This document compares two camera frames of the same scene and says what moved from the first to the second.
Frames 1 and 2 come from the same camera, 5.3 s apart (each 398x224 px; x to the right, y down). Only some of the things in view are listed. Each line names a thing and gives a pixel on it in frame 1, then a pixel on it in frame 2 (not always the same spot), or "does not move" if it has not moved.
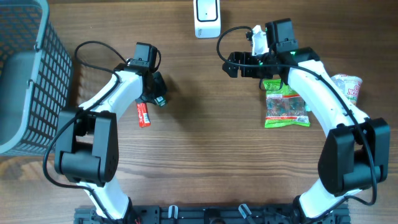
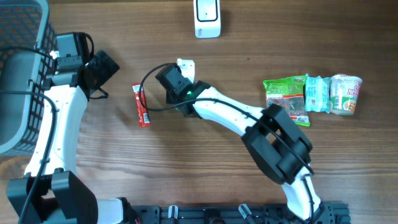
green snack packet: x=284 y=106 does not move
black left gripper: x=162 y=89 -> x=107 y=72
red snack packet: x=144 y=120 does not move
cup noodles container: x=350 y=86 does not move
